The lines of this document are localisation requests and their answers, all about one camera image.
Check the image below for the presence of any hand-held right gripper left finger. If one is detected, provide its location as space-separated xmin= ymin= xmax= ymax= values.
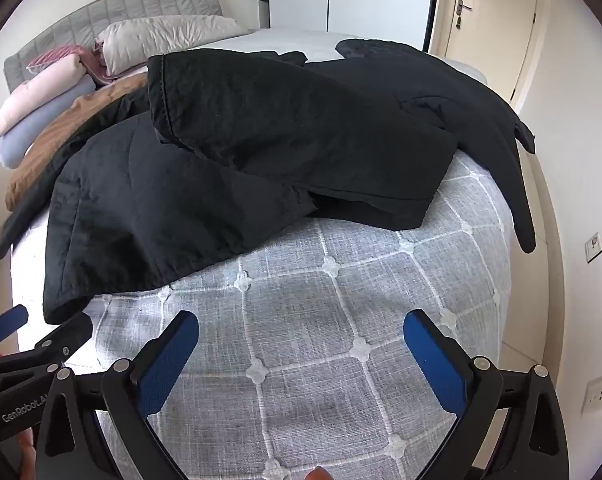
xmin=33 ymin=310 xmax=202 ymax=480

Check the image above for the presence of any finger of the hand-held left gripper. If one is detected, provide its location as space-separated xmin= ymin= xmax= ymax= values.
xmin=31 ymin=311 xmax=94 ymax=367
xmin=0 ymin=304 xmax=30 ymax=359

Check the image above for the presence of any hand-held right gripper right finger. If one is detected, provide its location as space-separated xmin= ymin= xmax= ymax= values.
xmin=402 ymin=309 xmax=571 ymax=480

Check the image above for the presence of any black smooth jacket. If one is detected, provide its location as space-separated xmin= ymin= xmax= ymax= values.
xmin=0 ymin=37 xmax=538 ymax=261

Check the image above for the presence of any bed with grey quilted cover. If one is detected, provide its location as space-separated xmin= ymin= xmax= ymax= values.
xmin=0 ymin=27 xmax=514 ymax=480

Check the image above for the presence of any light blue pillow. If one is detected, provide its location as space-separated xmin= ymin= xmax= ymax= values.
xmin=0 ymin=80 xmax=99 ymax=170

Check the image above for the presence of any brown blanket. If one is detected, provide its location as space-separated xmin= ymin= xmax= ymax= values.
xmin=5 ymin=72 xmax=152 ymax=211

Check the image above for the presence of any light pink pillow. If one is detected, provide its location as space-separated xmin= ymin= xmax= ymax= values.
xmin=0 ymin=54 xmax=89 ymax=141

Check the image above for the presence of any pink knitted blanket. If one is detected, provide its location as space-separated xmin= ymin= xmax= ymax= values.
xmin=26 ymin=44 xmax=112 ymax=86

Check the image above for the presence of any white crinkled pillow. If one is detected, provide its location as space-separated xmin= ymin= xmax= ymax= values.
xmin=97 ymin=15 xmax=252 ymax=75

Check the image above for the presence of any grey padded headboard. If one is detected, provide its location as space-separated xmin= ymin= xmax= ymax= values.
xmin=3 ymin=0 xmax=224 ymax=93

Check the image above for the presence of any cream door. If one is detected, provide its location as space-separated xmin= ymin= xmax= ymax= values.
xmin=428 ymin=0 xmax=547 ymax=106

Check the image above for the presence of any black stand pole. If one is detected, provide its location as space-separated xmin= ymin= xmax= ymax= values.
xmin=421 ymin=0 xmax=444 ymax=53

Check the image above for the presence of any white and grey wardrobe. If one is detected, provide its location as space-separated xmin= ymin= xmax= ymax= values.
xmin=258 ymin=0 xmax=439 ymax=53

